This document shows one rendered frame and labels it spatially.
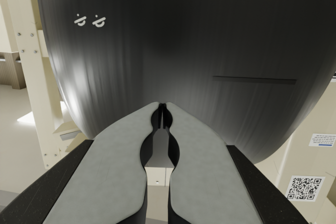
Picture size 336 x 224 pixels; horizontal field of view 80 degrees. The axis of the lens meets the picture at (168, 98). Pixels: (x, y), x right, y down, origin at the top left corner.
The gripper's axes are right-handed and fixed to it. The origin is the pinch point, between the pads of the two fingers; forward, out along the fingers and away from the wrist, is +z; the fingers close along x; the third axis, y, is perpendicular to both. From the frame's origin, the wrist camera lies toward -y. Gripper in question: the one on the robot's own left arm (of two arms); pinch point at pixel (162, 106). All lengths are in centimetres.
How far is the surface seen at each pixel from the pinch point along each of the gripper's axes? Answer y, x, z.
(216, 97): 1.7, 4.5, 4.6
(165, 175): 57, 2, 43
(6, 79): 303, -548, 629
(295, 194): 34, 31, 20
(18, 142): 282, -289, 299
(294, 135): 18.9, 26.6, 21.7
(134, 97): 2.1, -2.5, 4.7
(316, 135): 18.6, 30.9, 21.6
